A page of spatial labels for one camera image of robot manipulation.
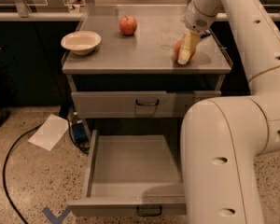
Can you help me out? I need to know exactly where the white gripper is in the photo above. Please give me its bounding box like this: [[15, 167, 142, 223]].
[[177, 0, 216, 65]]

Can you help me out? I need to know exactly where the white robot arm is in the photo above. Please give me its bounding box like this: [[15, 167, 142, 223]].
[[179, 0, 280, 224]]

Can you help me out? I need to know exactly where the grey metal drawer cabinet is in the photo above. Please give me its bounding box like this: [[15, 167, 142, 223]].
[[63, 5, 231, 132]]

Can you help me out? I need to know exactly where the closed upper grey drawer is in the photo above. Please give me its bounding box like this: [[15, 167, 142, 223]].
[[72, 91, 221, 119]]

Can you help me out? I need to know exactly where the open grey drawer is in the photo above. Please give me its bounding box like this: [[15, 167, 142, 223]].
[[69, 131, 186, 217]]

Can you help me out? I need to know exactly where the red apple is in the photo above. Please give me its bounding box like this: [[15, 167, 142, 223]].
[[119, 16, 137, 35]]

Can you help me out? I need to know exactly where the white ceramic bowl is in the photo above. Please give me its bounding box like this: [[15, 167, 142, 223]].
[[61, 31, 101, 55]]

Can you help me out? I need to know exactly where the blue power box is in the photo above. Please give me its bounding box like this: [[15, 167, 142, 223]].
[[72, 123, 88, 143]]

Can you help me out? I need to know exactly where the white paper sheet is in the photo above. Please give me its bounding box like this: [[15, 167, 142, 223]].
[[28, 114, 68, 151]]

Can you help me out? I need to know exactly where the blue tape floor mark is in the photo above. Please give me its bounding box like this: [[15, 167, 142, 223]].
[[42, 206, 71, 224]]

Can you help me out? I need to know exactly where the black cable on left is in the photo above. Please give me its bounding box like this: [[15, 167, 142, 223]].
[[2, 123, 43, 224]]

